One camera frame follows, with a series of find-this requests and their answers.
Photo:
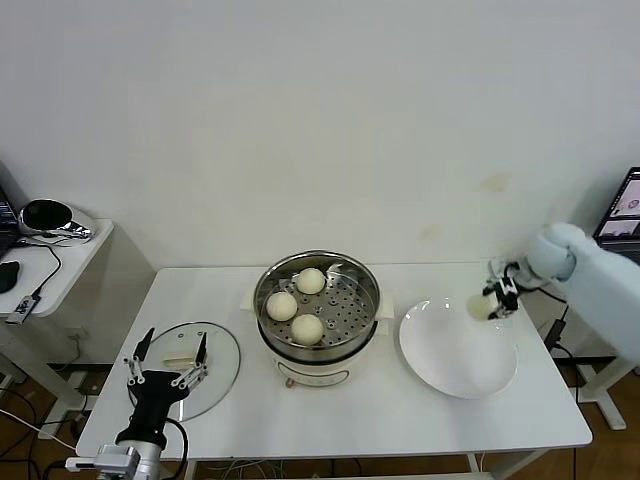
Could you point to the black computer mouse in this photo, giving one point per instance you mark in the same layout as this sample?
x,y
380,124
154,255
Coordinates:
x,y
9,276

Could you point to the round glass lid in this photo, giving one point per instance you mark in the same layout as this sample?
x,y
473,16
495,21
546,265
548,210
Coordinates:
x,y
220,370

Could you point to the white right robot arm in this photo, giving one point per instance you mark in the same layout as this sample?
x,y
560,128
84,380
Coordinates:
x,y
600,300

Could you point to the white electric cooker base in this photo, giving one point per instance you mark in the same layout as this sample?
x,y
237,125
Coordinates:
x,y
320,372

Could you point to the white wall outlet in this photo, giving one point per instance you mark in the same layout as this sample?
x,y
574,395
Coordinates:
x,y
75,334

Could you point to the laptop with bright screen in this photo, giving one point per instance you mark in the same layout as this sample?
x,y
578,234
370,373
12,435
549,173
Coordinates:
x,y
622,210

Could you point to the black grey USB hub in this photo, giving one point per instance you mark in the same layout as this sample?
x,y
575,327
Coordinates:
x,y
22,307

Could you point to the white steamed baozi bun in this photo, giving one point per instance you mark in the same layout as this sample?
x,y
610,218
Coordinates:
x,y
307,329
311,281
282,306
477,306

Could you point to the white side table with headset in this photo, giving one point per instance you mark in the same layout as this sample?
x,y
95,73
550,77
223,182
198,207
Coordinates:
x,y
75,270

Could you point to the perforated steel steamer basket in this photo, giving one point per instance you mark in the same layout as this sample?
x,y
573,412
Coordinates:
x,y
350,310

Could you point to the large white table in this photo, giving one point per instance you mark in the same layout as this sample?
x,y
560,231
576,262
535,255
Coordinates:
x,y
200,300

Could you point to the white side table with label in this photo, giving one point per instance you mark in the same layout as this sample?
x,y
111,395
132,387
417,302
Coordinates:
x,y
537,325

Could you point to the round white plate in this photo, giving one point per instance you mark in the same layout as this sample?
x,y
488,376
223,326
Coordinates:
x,y
450,355

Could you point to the shiny silver black headset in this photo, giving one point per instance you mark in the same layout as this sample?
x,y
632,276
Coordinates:
x,y
45,215

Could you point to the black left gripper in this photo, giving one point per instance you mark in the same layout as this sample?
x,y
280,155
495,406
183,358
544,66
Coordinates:
x,y
152,395

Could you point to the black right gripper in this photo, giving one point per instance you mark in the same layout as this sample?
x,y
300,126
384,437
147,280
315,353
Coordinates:
x,y
510,287

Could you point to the laptop with grey lid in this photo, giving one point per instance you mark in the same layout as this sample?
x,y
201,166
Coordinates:
x,y
6,220

